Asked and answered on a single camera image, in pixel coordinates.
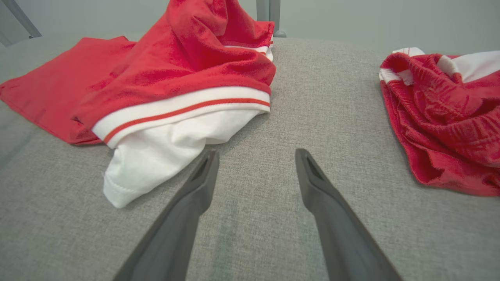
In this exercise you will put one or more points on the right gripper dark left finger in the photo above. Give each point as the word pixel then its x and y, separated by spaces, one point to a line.
pixel 168 242

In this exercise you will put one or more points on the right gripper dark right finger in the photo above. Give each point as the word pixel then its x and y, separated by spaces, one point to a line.
pixel 343 246

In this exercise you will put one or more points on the red white-sleeved shirt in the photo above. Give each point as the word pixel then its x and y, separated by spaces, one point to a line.
pixel 187 66

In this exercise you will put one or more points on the grey fabric sofa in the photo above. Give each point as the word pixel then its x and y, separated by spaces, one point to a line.
pixel 273 117

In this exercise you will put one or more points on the red mesh sports shorts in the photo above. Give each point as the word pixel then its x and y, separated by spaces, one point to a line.
pixel 449 128

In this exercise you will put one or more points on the grey metal post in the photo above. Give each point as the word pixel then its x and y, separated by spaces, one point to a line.
pixel 262 9
pixel 275 15

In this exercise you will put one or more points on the grey wall rail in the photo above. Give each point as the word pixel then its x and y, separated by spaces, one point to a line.
pixel 21 19

